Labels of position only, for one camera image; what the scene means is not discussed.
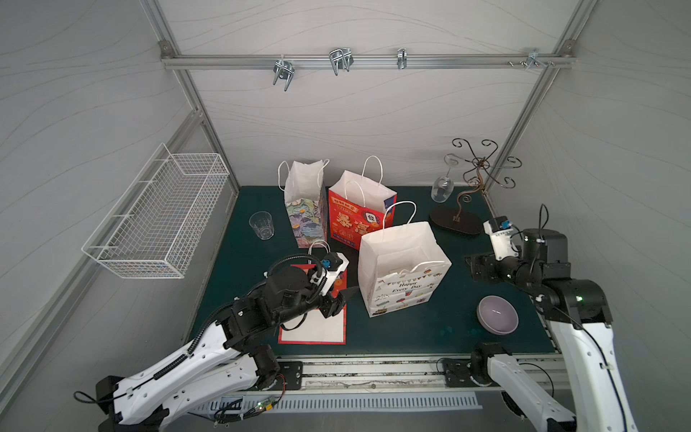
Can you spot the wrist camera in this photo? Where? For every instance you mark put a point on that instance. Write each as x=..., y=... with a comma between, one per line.
x=330, y=274
x=500, y=231

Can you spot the horizontal aluminium rail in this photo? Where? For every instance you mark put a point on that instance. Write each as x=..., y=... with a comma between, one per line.
x=361, y=61

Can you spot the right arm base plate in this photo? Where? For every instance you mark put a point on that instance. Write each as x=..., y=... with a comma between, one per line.
x=461, y=372

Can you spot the red paper bag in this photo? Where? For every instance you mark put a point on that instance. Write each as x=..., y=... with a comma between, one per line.
x=315, y=329
x=357, y=204

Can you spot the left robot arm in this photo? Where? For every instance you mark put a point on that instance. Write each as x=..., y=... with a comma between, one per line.
x=229, y=353

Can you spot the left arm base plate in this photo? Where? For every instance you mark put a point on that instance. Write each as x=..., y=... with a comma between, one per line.
x=290, y=376

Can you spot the wine glass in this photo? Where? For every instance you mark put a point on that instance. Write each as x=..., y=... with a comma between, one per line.
x=442, y=188

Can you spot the pink bowl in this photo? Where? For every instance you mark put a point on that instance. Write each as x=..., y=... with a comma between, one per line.
x=497, y=315

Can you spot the white paper bag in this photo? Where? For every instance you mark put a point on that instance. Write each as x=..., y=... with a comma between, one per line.
x=400, y=266

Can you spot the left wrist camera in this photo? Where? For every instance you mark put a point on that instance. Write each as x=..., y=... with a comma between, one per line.
x=330, y=274

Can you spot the leftmost metal hook clamp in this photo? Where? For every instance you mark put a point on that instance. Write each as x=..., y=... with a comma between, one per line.
x=283, y=71

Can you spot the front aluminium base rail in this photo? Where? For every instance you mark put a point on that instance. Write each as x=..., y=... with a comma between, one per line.
x=419, y=373

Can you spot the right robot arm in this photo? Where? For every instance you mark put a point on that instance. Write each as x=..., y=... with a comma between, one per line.
x=577, y=314

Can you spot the white vent grille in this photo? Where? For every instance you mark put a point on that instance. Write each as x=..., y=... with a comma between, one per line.
x=406, y=402

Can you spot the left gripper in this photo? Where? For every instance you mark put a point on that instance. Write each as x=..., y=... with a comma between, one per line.
x=331, y=305

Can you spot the floral paper bag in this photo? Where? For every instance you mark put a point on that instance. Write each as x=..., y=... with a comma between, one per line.
x=305, y=199

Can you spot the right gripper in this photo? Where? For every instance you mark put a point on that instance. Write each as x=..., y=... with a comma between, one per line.
x=483, y=267

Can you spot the white wire basket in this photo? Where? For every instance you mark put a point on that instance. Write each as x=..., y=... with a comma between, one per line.
x=154, y=228

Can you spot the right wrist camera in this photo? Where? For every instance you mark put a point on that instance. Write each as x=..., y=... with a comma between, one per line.
x=500, y=231

